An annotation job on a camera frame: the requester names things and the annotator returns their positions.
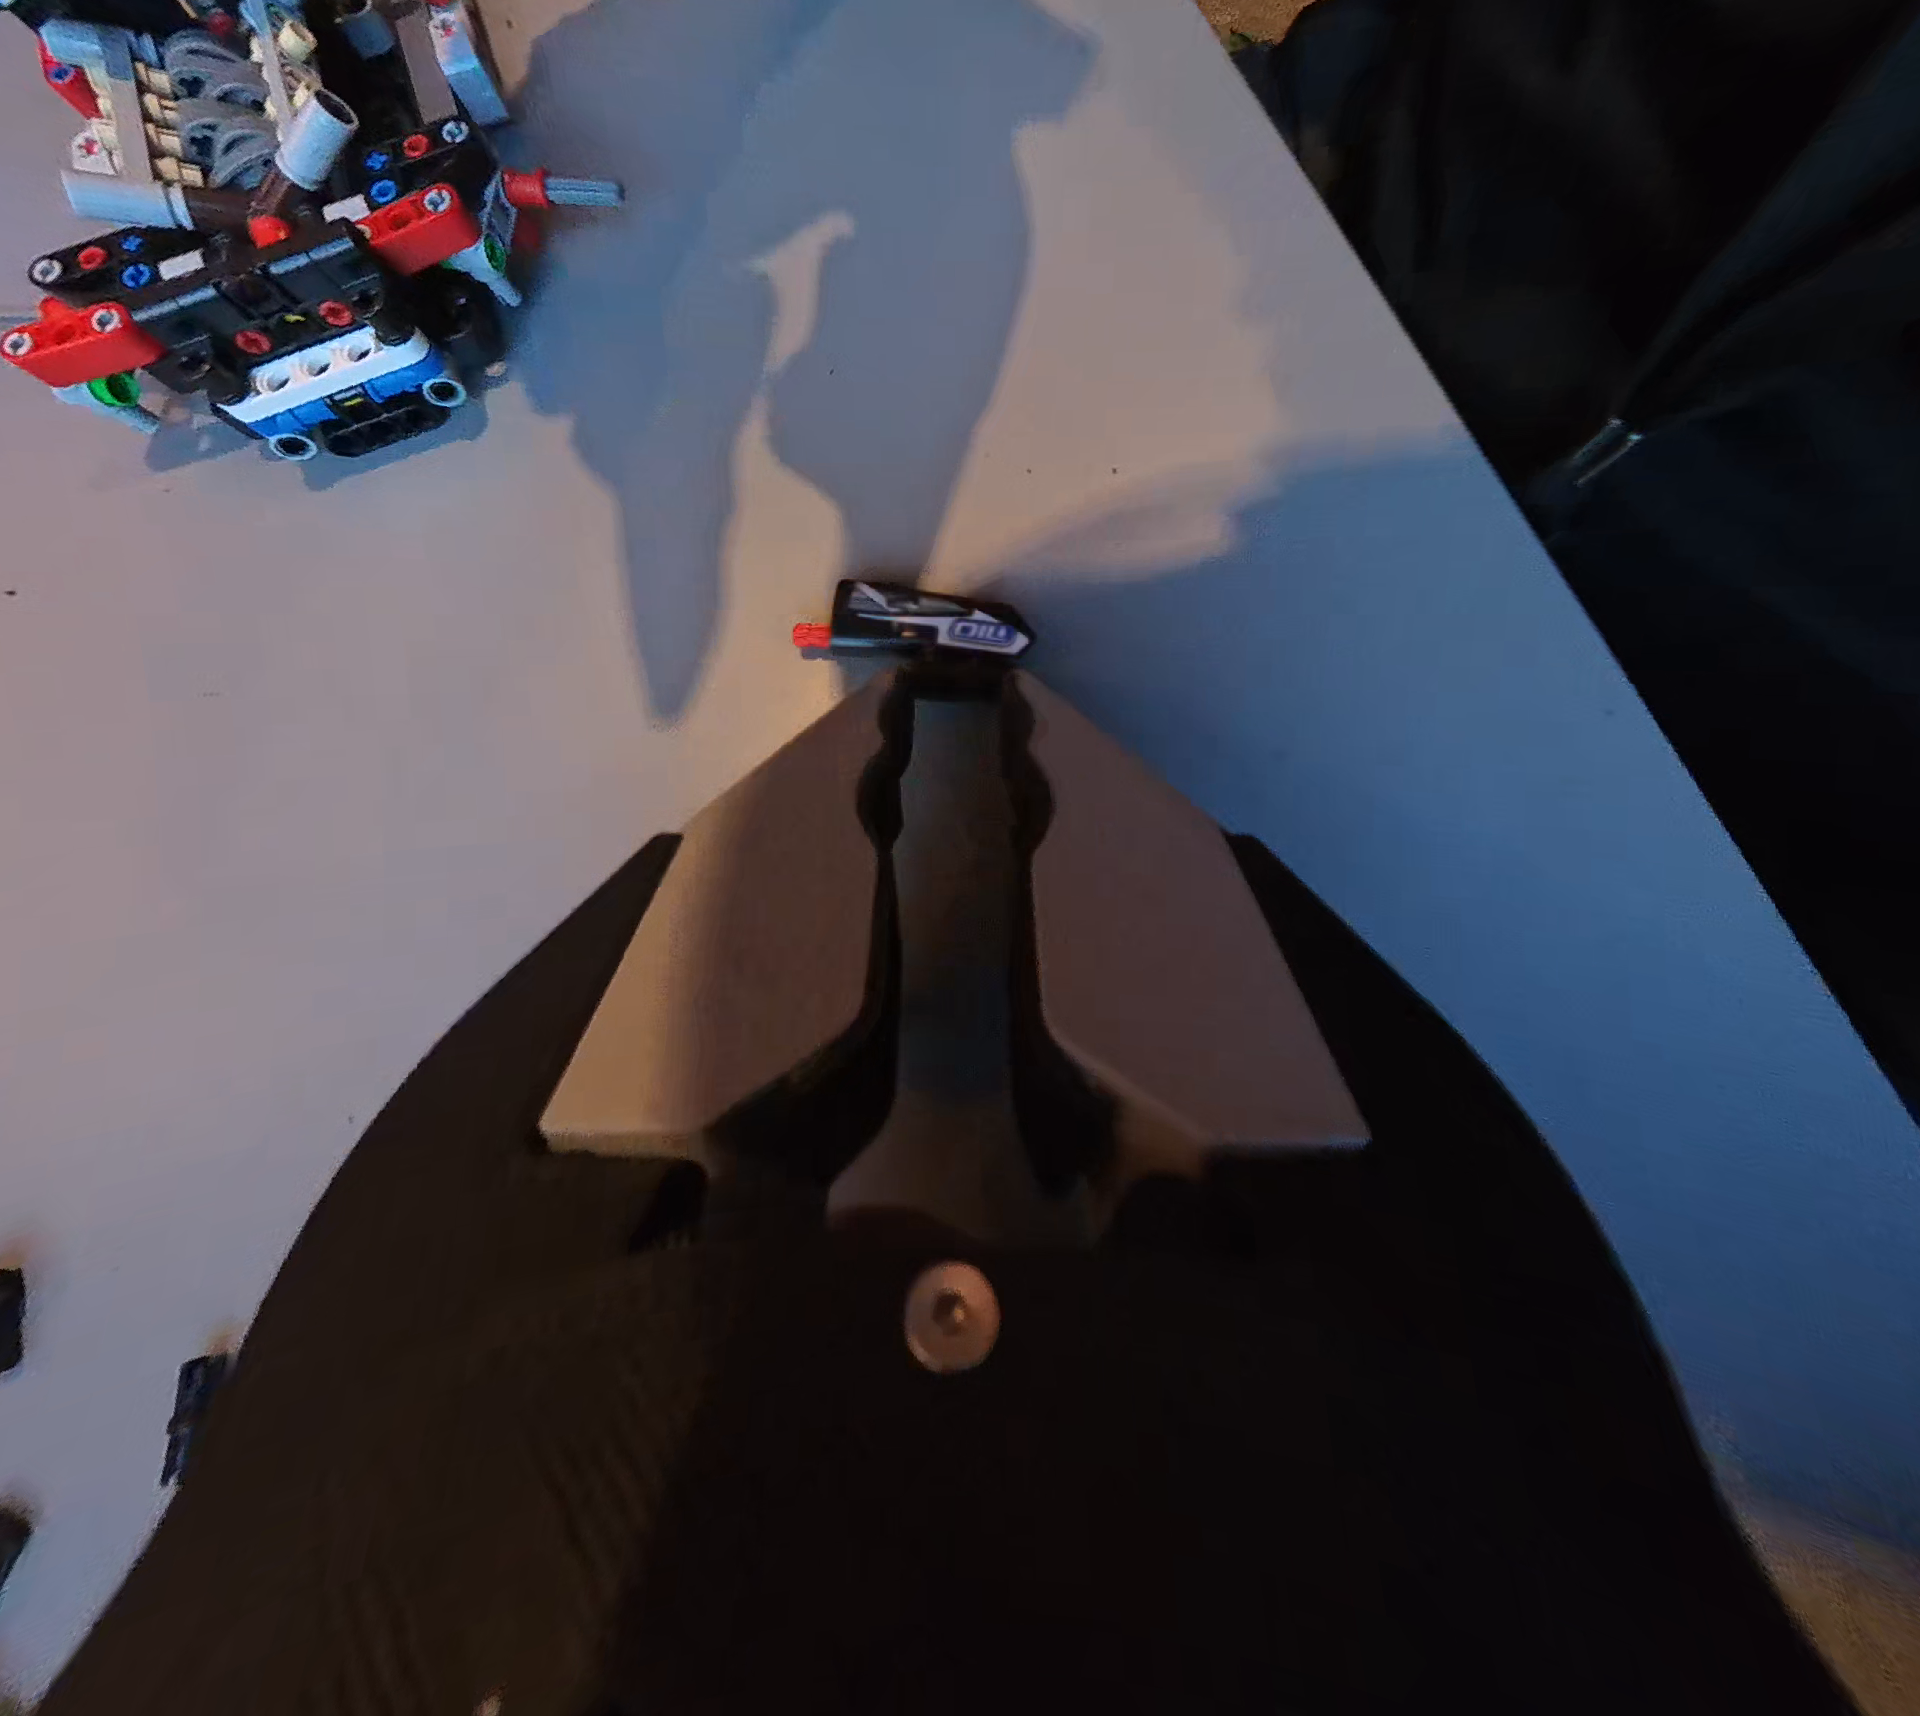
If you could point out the small black stickered brick piece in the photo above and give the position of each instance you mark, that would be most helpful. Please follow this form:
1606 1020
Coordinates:
960 624

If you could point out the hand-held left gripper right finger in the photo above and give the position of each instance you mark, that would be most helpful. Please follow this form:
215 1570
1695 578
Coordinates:
1185 996

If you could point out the black bag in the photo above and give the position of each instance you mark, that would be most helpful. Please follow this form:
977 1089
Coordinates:
1650 97

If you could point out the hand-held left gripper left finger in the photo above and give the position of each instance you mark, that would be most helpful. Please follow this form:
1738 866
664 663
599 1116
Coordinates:
720 996

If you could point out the toy brick car model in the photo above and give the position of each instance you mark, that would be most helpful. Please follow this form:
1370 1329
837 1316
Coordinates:
181 290

